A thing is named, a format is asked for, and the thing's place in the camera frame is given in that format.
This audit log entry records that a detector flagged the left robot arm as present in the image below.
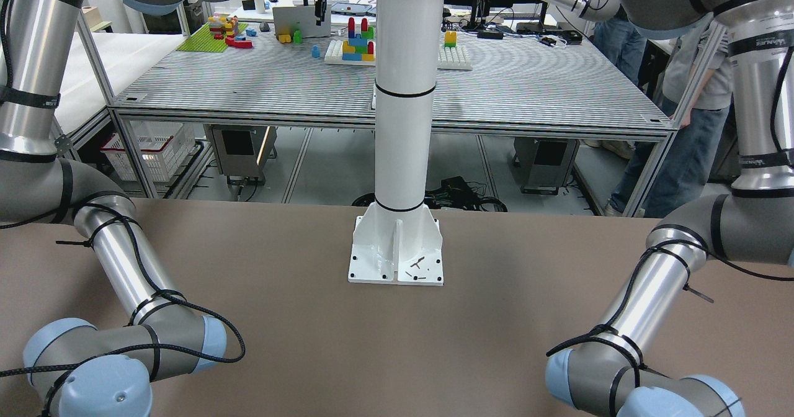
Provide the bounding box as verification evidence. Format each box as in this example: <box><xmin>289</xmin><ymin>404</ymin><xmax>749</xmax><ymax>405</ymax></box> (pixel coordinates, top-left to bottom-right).
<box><xmin>545</xmin><ymin>0</ymin><xmax>793</xmax><ymax>416</ymax></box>

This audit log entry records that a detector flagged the striped neighbouring work table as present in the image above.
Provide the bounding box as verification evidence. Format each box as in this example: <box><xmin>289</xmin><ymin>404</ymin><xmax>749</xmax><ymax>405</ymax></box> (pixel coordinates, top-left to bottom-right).
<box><xmin>114</xmin><ymin>33</ymin><xmax>676</xmax><ymax>141</ymax></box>

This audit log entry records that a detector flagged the white lego baseplate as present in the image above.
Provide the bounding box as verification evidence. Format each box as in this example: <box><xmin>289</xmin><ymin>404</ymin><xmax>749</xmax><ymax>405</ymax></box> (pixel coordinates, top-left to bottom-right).
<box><xmin>437</xmin><ymin>44</ymin><xmax>473</xmax><ymax>70</ymax></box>

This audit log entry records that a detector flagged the colourful lego block tower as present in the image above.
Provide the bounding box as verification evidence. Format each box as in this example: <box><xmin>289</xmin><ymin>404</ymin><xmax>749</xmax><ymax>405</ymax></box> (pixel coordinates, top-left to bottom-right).
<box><xmin>341</xmin><ymin>17</ymin><xmax>377</xmax><ymax>64</ymax></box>

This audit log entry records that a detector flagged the grey control cabinet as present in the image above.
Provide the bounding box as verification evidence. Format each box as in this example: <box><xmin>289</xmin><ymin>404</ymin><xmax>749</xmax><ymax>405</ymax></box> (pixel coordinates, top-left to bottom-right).
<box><xmin>205</xmin><ymin>125</ymin><xmax>278</xmax><ymax>185</ymax></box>
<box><xmin>513</xmin><ymin>137</ymin><xmax>579</xmax><ymax>195</ymax></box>

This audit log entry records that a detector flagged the white plastic basket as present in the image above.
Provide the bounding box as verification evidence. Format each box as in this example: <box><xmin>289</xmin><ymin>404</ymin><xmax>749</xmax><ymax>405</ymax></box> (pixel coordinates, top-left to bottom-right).
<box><xmin>100</xmin><ymin>121</ymin><xmax>195</xmax><ymax>182</ymax></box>

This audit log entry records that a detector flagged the green lego baseplate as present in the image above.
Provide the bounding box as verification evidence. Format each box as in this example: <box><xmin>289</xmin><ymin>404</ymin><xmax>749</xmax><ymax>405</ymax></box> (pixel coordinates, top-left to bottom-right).
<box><xmin>176</xmin><ymin>23</ymin><xmax>254</xmax><ymax>53</ymax></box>

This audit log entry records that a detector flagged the standing person grey hoodie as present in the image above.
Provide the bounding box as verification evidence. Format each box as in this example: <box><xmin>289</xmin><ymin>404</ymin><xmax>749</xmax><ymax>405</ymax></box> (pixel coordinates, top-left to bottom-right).
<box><xmin>605</xmin><ymin>23</ymin><xmax>736</xmax><ymax>219</ymax></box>

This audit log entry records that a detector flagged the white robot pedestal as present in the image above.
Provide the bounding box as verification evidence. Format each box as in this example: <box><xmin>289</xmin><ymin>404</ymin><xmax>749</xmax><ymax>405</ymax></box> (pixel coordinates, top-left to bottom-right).
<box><xmin>348</xmin><ymin>0</ymin><xmax>445</xmax><ymax>286</ymax></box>

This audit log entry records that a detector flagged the floor cable coil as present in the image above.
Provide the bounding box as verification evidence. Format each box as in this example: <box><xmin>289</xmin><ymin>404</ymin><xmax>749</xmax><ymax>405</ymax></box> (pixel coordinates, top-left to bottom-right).
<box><xmin>352</xmin><ymin>176</ymin><xmax>508</xmax><ymax>213</ymax></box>

